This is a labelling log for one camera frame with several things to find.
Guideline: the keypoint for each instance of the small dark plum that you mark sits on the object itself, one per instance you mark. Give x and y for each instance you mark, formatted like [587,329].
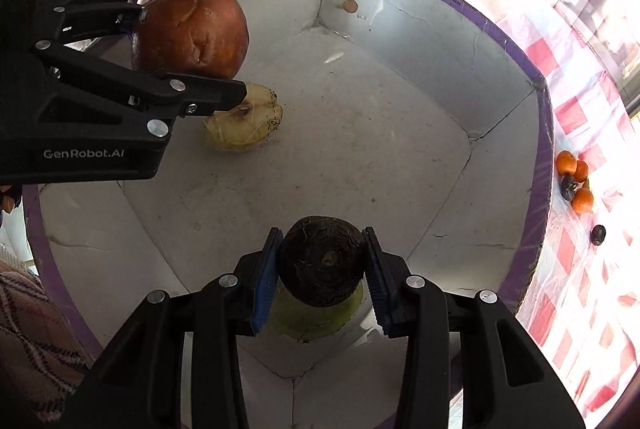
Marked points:
[568,188]
[598,234]

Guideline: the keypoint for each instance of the white cardboard box purple rim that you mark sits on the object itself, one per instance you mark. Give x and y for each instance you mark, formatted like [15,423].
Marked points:
[380,119]

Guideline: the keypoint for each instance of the small orange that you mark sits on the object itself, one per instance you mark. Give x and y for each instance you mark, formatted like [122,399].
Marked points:
[565,162]
[581,171]
[582,200]

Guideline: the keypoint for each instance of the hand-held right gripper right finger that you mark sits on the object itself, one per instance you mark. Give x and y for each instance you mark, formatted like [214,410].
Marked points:
[380,284]

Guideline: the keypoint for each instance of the yellow-green fruit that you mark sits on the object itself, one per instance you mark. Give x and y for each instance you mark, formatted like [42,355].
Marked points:
[310,321]

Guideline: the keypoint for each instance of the brown bread bun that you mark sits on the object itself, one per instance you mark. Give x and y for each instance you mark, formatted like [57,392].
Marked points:
[195,29]

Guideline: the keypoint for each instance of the pink white checkered tablecloth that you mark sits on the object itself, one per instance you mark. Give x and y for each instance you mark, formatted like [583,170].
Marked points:
[590,74]

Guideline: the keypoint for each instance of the pale yellow wrapped fruit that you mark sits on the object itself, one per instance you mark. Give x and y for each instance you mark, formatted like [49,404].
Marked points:
[250,129]

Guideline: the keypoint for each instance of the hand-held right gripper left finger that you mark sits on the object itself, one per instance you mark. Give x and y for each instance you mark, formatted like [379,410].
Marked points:
[265,279]

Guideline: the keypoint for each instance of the dark round fruit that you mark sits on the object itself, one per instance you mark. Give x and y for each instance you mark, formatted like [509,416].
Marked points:
[322,254]

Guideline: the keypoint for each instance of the plaid brown cloth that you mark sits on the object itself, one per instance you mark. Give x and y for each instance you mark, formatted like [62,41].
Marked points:
[35,334]

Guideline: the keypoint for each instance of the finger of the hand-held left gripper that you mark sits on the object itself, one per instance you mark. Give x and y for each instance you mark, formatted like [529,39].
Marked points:
[200,93]
[90,14]

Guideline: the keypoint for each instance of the person's left hand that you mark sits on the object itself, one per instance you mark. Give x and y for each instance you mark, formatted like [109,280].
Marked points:
[9,201]

